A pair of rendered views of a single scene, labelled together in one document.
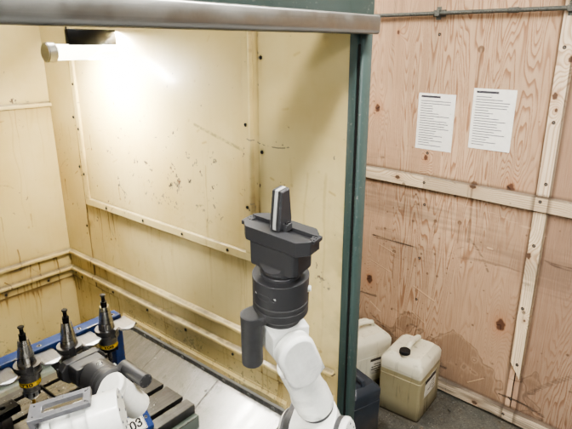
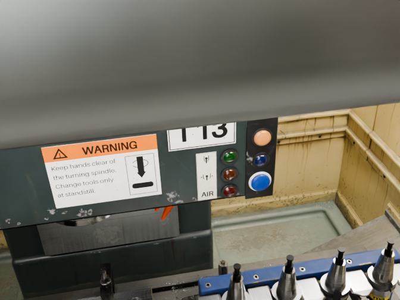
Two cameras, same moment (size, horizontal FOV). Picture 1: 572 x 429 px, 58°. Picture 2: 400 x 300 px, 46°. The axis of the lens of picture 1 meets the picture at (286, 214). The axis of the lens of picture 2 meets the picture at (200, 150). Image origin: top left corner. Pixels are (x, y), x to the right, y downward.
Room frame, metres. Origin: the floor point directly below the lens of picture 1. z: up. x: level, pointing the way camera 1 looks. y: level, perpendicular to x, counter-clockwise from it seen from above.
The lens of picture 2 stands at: (0.48, 0.33, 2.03)
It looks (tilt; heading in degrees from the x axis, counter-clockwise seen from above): 33 degrees down; 41
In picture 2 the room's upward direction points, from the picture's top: 2 degrees counter-clockwise
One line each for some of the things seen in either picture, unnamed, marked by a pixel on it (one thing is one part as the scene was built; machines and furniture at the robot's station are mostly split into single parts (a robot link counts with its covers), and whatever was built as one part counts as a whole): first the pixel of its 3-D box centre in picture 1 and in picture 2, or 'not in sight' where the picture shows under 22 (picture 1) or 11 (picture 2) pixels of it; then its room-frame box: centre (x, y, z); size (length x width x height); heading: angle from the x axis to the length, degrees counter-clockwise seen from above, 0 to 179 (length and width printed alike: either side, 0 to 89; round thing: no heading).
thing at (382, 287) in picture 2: (106, 331); (381, 278); (1.28, 0.50, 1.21); 0.06 x 0.06 x 0.03
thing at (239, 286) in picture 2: not in sight; (236, 289); (1.03, 0.71, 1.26); 0.04 x 0.04 x 0.07
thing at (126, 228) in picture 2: not in sight; (103, 183); (1.18, 1.33, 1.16); 0.48 x 0.05 x 0.51; 140
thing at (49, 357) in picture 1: (49, 357); (310, 291); (1.15, 0.60, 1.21); 0.07 x 0.05 x 0.01; 50
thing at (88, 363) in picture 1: (92, 371); not in sight; (1.13, 0.49, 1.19); 0.13 x 0.12 x 0.10; 140
